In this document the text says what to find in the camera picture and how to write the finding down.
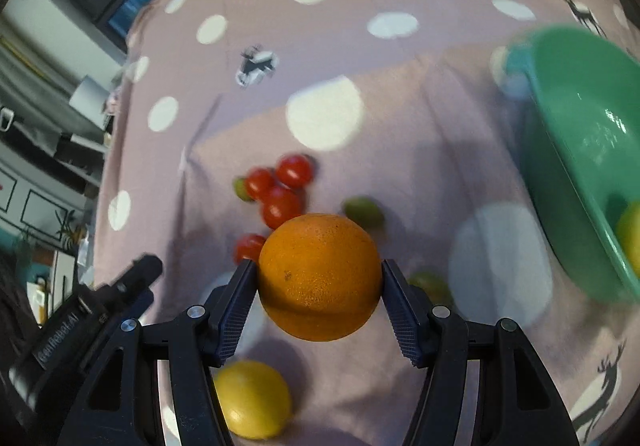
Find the white cylindrical object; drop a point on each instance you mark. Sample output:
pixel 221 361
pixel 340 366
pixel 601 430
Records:
pixel 89 95

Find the green plastic basin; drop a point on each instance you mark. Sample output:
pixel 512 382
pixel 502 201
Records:
pixel 575 136

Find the pink polka dot blanket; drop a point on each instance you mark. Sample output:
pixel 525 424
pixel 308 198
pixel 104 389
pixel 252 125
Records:
pixel 400 126

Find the yellow lemon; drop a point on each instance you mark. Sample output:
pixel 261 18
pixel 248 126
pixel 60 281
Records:
pixel 631 236
pixel 252 398

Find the red tomato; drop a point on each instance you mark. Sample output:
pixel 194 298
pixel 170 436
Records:
pixel 259 182
pixel 248 247
pixel 280 207
pixel 295 171

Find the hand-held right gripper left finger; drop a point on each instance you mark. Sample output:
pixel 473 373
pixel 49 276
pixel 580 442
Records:
pixel 234 313

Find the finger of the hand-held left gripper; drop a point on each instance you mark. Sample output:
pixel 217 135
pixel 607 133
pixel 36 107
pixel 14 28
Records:
pixel 142 271

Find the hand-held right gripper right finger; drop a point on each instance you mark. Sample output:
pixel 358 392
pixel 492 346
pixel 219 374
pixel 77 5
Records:
pixel 404 316

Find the small green lime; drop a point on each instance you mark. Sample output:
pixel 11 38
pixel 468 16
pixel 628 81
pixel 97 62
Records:
pixel 431 286
pixel 364 211
pixel 240 188

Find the orange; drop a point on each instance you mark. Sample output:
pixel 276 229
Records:
pixel 320 276

